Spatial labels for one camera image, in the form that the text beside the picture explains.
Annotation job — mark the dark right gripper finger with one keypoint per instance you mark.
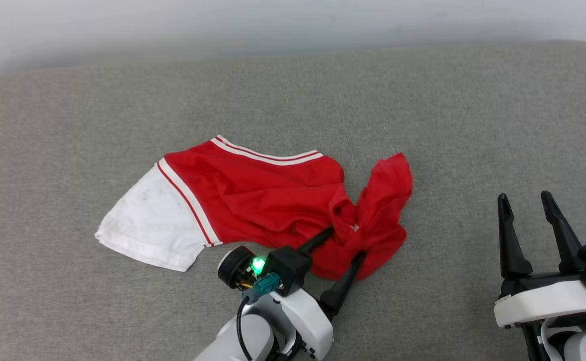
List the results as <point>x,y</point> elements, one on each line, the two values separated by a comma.
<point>513,245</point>
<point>566,240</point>

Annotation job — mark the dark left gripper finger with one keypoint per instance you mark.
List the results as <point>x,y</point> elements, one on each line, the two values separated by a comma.
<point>343,286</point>
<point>315,240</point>

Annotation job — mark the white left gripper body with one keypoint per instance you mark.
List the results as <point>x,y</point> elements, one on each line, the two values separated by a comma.
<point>305,321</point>

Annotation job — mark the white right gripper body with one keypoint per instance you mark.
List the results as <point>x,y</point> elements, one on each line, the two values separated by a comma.
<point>544,303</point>

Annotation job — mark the red and white basketball jersey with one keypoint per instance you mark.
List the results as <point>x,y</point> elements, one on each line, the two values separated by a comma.
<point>263,195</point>

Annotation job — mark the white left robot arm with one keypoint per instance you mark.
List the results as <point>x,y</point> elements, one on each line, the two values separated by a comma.
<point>253,338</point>

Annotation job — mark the black round left gripper motor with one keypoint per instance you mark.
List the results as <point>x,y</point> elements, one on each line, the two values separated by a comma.
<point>232,268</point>

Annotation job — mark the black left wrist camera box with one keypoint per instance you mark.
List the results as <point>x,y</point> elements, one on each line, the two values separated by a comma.
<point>289,265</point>

